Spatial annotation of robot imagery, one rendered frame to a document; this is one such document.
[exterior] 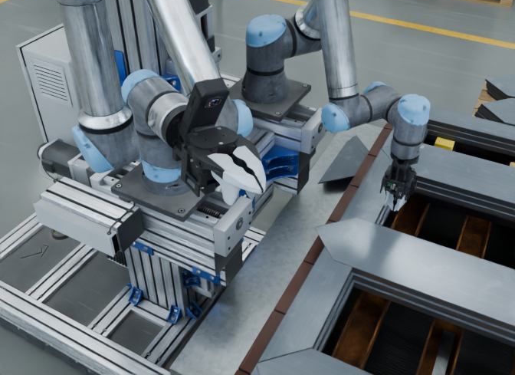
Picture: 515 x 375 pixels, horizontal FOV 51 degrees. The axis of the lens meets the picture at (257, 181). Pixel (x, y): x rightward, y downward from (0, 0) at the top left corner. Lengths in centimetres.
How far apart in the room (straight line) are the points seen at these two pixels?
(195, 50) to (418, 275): 79
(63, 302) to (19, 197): 103
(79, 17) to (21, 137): 261
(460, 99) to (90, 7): 321
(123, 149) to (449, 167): 103
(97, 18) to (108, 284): 140
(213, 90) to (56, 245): 185
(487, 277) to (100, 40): 106
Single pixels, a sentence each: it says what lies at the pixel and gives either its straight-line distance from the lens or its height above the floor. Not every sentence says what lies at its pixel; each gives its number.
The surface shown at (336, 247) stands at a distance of 146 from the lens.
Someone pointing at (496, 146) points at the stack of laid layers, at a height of 83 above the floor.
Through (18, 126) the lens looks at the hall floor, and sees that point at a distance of 379.
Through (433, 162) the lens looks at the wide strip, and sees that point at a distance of 180.
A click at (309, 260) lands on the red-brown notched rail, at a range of 147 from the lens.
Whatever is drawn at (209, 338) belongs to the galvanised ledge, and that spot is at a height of 68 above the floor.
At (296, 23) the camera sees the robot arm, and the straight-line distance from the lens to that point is 166.
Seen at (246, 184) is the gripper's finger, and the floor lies 146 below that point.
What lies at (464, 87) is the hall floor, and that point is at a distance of 415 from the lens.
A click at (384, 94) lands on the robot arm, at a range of 143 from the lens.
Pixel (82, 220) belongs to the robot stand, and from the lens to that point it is 147.
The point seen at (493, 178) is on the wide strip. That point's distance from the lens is 180.
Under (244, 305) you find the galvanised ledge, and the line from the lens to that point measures 156.
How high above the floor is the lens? 191
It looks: 39 degrees down
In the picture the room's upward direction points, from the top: straight up
